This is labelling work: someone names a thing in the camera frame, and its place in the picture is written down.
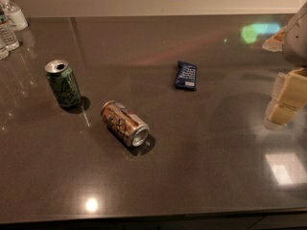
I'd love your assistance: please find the green soda can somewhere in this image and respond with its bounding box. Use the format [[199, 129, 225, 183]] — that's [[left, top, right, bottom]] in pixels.
[[45, 59, 82, 108]]

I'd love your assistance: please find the clear plastic water bottle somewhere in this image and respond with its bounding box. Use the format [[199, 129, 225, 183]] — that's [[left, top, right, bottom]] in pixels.
[[0, 8, 20, 51]]

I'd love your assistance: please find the blue snack bar wrapper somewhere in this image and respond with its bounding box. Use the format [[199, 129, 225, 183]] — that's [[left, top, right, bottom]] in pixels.
[[175, 60, 198, 91]]

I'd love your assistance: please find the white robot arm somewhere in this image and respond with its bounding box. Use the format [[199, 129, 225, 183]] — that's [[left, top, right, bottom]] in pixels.
[[262, 2, 307, 130]]

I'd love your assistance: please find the orange chip bag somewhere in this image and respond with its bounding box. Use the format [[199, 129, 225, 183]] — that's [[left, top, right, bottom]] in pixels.
[[262, 26, 287, 52]]

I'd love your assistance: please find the hand sanitizer pump bottle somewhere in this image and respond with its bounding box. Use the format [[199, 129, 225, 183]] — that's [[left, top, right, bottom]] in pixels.
[[0, 0, 28, 32]]

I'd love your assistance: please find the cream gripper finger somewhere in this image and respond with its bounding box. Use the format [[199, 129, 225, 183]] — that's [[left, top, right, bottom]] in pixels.
[[264, 68, 307, 130]]

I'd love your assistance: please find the orange soda can lying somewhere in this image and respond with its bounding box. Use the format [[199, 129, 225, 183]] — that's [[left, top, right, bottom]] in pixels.
[[101, 101, 150, 148]]

